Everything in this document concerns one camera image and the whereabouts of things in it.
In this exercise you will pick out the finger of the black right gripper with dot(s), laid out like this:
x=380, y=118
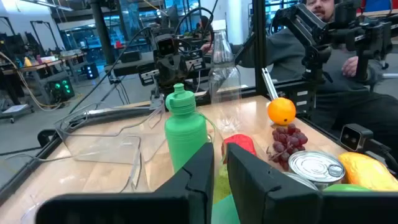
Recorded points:
x=179, y=73
x=164, y=76

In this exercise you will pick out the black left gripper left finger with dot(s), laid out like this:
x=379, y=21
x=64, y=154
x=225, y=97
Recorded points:
x=174, y=202

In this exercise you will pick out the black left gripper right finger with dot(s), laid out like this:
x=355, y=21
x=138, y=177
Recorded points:
x=280, y=205

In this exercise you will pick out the clear bottle with white cap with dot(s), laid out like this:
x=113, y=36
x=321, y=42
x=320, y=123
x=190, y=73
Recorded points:
x=222, y=77

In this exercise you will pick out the tin can green label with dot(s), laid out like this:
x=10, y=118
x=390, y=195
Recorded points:
x=317, y=168
x=300, y=180

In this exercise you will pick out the green plastic squeeze bottle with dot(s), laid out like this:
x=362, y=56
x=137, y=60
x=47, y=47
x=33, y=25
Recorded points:
x=185, y=133

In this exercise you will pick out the red grape bunch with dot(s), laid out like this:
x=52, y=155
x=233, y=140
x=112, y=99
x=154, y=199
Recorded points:
x=287, y=141

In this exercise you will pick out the green apple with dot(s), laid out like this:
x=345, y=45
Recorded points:
x=345, y=188

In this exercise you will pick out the red bell pepper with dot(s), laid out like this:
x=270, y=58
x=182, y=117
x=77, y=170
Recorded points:
x=242, y=141

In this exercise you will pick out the yellow orange mango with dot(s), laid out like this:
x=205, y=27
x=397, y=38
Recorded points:
x=367, y=172

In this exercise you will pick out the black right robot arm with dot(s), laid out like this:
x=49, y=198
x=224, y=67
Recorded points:
x=189, y=43

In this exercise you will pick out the person's hand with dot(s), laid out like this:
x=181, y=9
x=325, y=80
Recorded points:
x=206, y=48
x=349, y=67

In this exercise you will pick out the person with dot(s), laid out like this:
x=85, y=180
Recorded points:
x=280, y=56
x=203, y=26

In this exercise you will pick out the teal plastic bin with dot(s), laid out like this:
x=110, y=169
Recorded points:
x=225, y=211

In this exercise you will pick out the computer case white lights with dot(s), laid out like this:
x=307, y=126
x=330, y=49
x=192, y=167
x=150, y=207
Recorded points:
x=90, y=71

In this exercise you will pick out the black pillar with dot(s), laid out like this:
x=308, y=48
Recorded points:
x=101, y=31

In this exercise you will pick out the orange fruit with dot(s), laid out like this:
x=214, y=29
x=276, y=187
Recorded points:
x=281, y=111

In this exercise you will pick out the computer case green lights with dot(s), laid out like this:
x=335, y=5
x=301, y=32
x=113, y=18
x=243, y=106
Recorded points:
x=60, y=88

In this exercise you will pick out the wooden workbench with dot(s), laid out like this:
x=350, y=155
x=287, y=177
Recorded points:
x=40, y=66

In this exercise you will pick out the grey rolling cart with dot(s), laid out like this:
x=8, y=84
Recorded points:
x=15, y=109

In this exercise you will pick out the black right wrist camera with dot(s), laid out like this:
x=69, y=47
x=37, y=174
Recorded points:
x=166, y=46

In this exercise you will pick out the silver metal bracket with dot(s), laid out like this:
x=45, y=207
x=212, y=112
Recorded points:
x=270, y=84

